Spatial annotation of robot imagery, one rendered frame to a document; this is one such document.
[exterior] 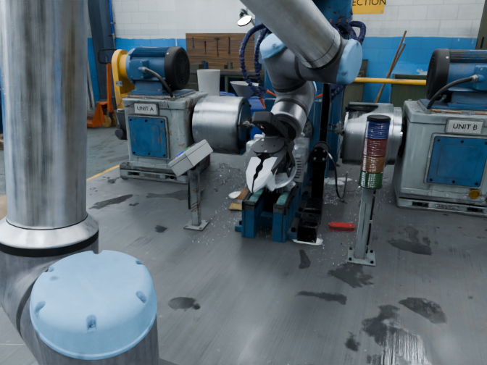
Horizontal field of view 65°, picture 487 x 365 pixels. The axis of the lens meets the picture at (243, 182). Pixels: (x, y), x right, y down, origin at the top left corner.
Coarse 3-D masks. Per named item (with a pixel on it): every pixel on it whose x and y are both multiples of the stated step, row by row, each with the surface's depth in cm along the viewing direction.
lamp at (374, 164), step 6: (366, 156) 100; (372, 156) 99; (378, 156) 98; (384, 156) 99; (366, 162) 100; (372, 162) 99; (378, 162) 99; (384, 162) 100; (366, 168) 101; (372, 168) 100; (378, 168) 100
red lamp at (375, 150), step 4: (364, 140) 100; (368, 140) 98; (372, 140) 97; (376, 140) 97; (380, 140) 97; (384, 140) 97; (364, 144) 100; (368, 144) 98; (372, 144) 98; (376, 144) 97; (380, 144) 97; (384, 144) 98; (364, 148) 100; (368, 148) 99; (372, 148) 98; (376, 148) 98; (380, 148) 98; (384, 148) 98; (364, 152) 100; (368, 152) 99; (372, 152) 98; (376, 152) 98; (380, 152) 98; (384, 152) 99
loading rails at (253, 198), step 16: (304, 176) 155; (256, 192) 129; (272, 192) 146; (288, 192) 129; (304, 192) 152; (256, 208) 122; (288, 208) 119; (240, 224) 128; (256, 224) 124; (272, 224) 128; (288, 224) 124; (272, 240) 121
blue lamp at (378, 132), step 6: (390, 120) 97; (366, 126) 98; (372, 126) 96; (378, 126) 96; (384, 126) 96; (366, 132) 99; (372, 132) 97; (378, 132) 96; (384, 132) 96; (372, 138) 97; (378, 138) 97; (384, 138) 97
